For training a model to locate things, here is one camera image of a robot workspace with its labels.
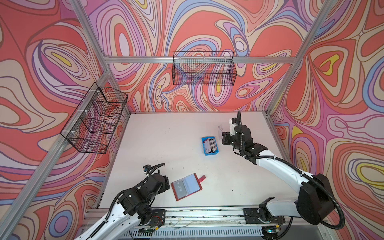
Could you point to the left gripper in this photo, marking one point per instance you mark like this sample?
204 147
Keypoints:
164 188

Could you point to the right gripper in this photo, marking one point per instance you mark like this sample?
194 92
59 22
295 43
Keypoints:
226 135

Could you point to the black VIP card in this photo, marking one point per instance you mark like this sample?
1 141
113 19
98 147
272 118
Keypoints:
180 189

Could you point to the red leather card holder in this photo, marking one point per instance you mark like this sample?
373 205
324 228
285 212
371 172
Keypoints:
192 184

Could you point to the blue plastic tray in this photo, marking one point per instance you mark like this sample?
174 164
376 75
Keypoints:
210 153

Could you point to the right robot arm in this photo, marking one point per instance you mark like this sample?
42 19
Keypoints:
314 201

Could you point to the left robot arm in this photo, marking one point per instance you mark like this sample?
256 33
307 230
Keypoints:
130 208

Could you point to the stack of cards in tray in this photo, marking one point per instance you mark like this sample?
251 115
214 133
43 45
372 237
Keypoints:
210 145

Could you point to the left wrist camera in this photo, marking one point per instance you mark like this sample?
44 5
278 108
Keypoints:
146 169

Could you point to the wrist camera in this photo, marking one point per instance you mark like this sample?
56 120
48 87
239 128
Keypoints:
233 124
146 169

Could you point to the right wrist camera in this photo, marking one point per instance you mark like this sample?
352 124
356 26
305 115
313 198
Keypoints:
233 124

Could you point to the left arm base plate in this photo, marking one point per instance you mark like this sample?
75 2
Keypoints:
154 218

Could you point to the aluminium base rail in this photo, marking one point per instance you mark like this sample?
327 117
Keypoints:
205 222

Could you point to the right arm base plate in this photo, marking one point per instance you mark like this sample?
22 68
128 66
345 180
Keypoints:
260 216

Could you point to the black wire basket back wall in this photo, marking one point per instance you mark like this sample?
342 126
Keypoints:
204 68

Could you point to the black wire basket wall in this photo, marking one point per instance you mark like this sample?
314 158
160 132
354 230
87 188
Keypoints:
204 68
92 126

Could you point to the black wire basket left wall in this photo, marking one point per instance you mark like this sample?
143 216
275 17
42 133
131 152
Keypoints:
92 126

